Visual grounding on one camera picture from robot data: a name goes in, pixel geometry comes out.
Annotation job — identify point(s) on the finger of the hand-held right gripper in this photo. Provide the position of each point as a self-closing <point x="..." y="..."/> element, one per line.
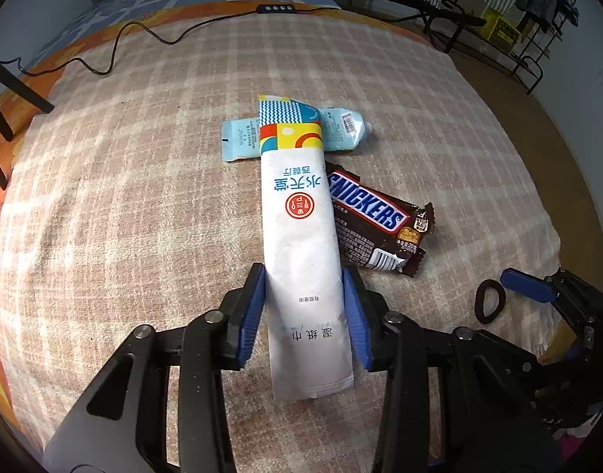
<point x="528" y="285"/>

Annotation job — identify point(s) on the black tripod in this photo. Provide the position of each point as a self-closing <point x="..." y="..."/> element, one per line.
<point x="16" y="83"/>

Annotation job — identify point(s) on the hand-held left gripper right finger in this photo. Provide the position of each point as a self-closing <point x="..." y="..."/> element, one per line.
<point x="355" y="320"/>

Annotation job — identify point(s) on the black metal clothes rack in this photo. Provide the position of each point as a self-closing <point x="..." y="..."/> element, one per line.
<point x="528" y="66"/>

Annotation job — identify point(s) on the brown chocolate bar wrapper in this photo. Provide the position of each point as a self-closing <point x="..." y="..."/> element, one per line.
<point x="370" y="217"/>

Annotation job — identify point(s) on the light blue squeeze tube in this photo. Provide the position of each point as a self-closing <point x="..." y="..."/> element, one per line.
<point x="341" y="128"/>

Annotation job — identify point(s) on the yellow plastic crate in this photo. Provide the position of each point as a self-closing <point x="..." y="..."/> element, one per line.
<point x="498" y="29"/>

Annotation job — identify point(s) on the beige checked blanket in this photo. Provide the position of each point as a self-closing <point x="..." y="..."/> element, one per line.
<point x="134" y="207"/>

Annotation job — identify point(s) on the long white wipe packet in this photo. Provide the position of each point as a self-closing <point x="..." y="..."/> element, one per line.
<point x="296" y="236"/>

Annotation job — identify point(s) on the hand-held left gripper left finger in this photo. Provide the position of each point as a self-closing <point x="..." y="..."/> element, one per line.
<point x="252" y="305"/>

